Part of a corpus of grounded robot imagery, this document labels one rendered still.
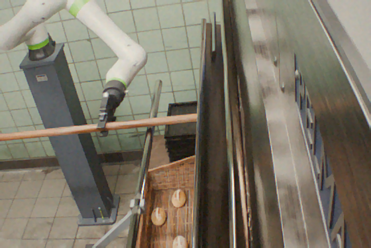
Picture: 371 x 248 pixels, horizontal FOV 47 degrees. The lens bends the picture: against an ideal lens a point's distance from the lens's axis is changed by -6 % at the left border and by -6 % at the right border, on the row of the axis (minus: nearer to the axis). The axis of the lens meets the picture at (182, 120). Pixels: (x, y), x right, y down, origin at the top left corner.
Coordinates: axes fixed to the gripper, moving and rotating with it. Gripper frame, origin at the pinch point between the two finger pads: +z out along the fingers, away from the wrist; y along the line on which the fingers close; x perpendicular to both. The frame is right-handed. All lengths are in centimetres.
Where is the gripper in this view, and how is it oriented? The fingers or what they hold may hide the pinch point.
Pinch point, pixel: (103, 126)
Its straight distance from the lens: 172.1
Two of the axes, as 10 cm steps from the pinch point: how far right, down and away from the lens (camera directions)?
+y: 1.5, 8.0, 5.8
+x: -9.9, 0.9, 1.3
